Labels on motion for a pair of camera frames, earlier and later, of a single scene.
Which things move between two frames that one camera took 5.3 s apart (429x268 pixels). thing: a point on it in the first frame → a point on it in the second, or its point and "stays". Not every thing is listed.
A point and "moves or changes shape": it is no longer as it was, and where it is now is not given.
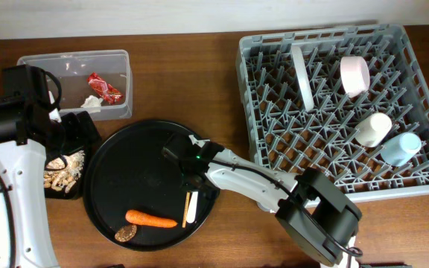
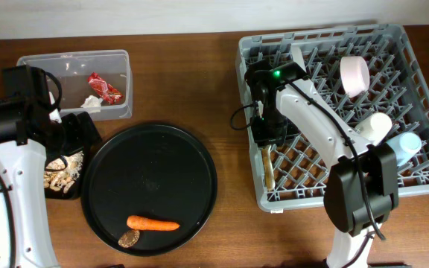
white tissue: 92,103 stays
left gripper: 85,135 stays
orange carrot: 141,218 moves or changes shape
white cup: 373,129 stays
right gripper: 187,184 → 263,137
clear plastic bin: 97,82 stays
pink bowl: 355,75 stays
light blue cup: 400,149 stays
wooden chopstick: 185,209 → 265,162
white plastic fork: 191,216 → 269,153
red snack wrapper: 108,93 stays
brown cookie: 125,233 moves or changes shape
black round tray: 128,170 stays
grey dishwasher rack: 355,103 stays
